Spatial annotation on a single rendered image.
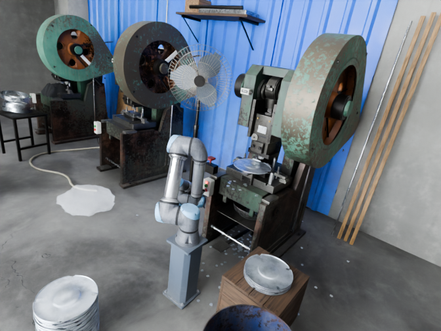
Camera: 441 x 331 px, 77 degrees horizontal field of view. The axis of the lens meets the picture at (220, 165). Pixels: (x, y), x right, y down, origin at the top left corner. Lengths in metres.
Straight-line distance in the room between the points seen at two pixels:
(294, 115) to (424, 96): 1.62
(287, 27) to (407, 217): 2.26
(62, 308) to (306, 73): 1.71
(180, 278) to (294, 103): 1.24
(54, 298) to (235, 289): 0.94
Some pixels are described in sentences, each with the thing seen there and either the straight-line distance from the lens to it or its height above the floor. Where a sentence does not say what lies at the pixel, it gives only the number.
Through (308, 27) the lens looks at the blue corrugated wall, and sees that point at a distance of 3.28.
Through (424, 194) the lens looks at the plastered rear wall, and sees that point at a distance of 3.13.
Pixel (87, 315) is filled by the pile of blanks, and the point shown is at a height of 0.25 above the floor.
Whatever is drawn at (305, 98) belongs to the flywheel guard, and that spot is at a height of 1.38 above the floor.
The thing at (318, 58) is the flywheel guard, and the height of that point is 1.58.
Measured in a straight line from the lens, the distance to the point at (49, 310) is 1.72.
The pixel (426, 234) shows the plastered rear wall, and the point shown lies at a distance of 3.26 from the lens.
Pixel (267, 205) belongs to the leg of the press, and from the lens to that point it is 1.96.
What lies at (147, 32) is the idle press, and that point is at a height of 1.63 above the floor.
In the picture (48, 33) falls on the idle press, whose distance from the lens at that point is 4.29.
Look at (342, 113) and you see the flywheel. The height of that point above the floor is 1.30.
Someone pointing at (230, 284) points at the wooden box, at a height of 0.32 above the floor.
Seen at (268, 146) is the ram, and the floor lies 0.95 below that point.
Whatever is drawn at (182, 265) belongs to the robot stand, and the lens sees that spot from 1.80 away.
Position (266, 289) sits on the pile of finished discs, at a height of 0.38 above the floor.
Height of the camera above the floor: 1.54
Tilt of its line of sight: 22 degrees down
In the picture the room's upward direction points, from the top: 8 degrees clockwise
